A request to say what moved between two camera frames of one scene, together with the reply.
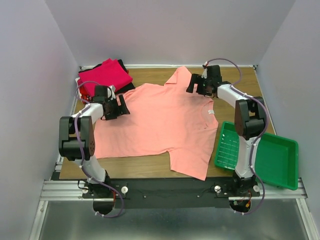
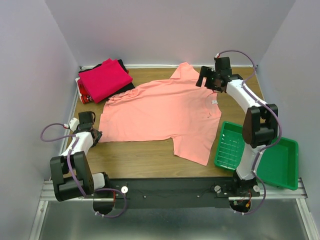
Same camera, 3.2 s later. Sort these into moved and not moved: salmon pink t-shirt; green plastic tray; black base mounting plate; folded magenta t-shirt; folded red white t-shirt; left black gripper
Moved: salmon pink t-shirt; left black gripper
Not moved: black base mounting plate; folded magenta t-shirt; green plastic tray; folded red white t-shirt
